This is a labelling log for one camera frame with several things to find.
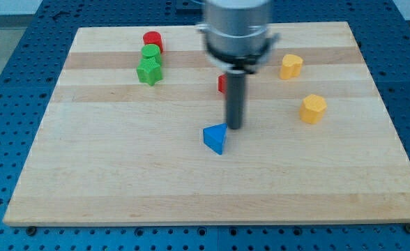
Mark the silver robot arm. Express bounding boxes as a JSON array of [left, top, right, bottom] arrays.
[[197, 0, 279, 74]]

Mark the red star block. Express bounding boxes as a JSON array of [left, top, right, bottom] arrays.
[[218, 74, 227, 93]]

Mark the green star block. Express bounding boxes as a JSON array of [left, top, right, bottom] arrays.
[[137, 57, 162, 86]]

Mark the blue triangle block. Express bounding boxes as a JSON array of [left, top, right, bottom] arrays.
[[202, 123, 227, 155]]

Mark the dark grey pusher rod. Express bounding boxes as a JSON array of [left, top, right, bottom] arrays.
[[225, 70, 246, 130]]

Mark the wooden board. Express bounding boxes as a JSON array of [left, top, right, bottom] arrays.
[[3, 22, 410, 227]]

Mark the green cylinder block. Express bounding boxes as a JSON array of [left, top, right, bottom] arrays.
[[141, 44, 162, 65]]

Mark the red cylinder block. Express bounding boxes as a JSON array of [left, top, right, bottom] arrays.
[[142, 31, 164, 53]]

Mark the yellow heart block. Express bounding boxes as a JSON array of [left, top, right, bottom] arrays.
[[279, 54, 304, 80]]

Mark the yellow hexagon block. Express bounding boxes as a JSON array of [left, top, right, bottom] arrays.
[[299, 94, 327, 124]]

